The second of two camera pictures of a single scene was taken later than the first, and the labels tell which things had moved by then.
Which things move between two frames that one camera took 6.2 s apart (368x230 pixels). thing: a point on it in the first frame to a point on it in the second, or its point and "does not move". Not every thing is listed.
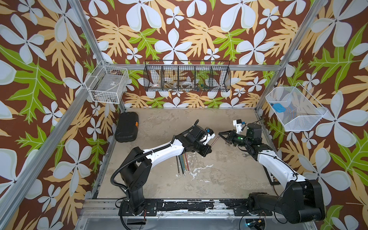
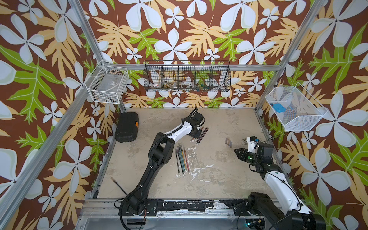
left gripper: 207,149 to 197,136
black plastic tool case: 127,127 does not move
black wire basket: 187,75 does not move
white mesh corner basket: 296,109 does not move
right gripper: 232,135 to 241,155
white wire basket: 107,84 does not move
